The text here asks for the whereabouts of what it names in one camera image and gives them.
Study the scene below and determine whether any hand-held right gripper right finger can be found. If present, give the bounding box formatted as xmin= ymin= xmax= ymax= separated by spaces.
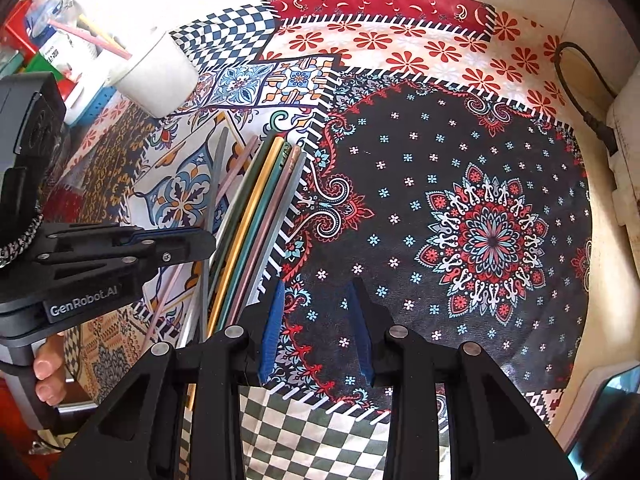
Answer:
xmin=345 ymin=277 xmax=583 ymax=480

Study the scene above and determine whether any pink chopstick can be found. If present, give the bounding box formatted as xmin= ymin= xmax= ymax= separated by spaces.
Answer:
xmin=46 ymin=17 xmax=133 ymax=60
xmin=140 ymin=135 xmax=260 ymax=358

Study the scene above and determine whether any red box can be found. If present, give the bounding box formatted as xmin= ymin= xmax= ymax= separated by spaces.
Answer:
xmin=2 ymin=0 xmax=42 ymax=57

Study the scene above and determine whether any black power cable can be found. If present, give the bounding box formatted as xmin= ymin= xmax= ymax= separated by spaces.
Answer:
xmin=554 ymin=41 xmax=619 ymax=157

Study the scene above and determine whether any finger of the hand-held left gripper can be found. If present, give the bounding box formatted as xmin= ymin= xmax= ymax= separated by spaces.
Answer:
xmin=42 ymin=224 xmax=201 ymax=241
xmin=35 ymin=230 xmax=217 ymax=286

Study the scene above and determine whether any white box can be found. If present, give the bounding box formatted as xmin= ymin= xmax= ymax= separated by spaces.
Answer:
xmin=605 ymin=80 xmax=640 ymax=231

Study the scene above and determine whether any person's left hand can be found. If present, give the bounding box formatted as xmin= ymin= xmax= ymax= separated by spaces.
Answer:
xmin=32 ymin=332 xmax=68 ymax=406

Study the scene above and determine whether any dark green chopstick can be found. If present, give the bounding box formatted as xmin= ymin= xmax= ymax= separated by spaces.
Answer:
xmin=207 ymin=135 xmax=278 ymax=291

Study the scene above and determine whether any clear plastic bag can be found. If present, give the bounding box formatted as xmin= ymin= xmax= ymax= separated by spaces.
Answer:
xmin=24 ymin=0 xmax=103 ymax=77

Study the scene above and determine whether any mauve chopstick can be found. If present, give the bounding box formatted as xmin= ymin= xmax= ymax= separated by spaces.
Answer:
xmin=231 ymin=145 xmax=302 ymax=325

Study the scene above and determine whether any yellow chopstick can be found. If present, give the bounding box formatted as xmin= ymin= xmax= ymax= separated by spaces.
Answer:
xmin=76 ymin=13 xmax=122 ymax=47

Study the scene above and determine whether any green box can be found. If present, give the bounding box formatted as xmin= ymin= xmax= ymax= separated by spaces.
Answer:
xmin=24 ymin=54 xmax=63 ymax=82

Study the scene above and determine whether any teal green chopstick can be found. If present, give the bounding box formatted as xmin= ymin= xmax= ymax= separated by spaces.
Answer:
xmin=220 ymin=140 xmax=293 ymax=330

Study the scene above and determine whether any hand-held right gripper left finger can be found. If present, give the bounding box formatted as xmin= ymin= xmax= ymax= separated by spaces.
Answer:
xmin=59 ymin=280 xmax=287 ymax=480

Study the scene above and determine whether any white ribbed cup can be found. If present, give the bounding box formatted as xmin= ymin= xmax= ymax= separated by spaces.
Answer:
xmin=107 ymin=27 xmax=201 ymax=118

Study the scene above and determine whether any silver chain strap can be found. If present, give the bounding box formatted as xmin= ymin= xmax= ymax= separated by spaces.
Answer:
xmin=0 ymin=214 xmax=45 ymax=267

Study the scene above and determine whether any patterned patchwork tablecloth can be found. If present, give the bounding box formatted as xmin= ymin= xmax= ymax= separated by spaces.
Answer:
xmin=40 ymin=0 xmax=596 ymax=480

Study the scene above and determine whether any blue perforated basket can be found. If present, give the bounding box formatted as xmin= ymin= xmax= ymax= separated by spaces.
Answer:
xmin=64 ymin=86 xmax=119 ymax=127

